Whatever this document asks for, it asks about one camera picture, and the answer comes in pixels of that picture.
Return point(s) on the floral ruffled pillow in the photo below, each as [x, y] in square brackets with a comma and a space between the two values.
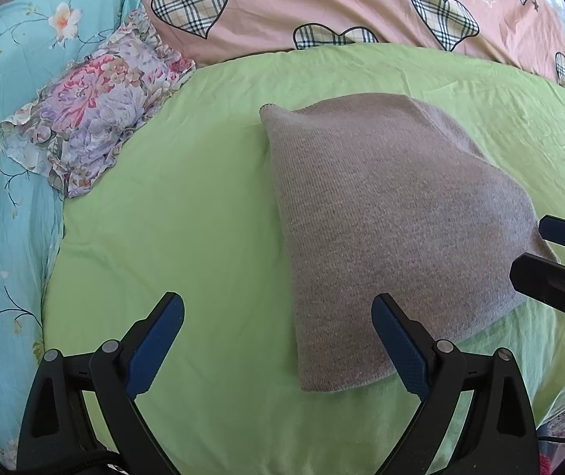
[94, 99]

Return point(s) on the beige knit sweater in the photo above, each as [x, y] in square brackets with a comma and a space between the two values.
[386, 217]

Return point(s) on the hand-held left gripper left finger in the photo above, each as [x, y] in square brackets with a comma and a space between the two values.
[158, 341]

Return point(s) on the green bed sheet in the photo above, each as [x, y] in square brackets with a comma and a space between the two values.
[188, 257]

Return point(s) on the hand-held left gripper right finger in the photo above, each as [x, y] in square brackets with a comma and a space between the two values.
[401, 346]

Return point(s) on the pink quilt with plaid hearts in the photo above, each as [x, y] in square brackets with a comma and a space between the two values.
[322, 0]

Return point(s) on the teal floral quilt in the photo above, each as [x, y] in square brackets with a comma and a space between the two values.
[10, 217]

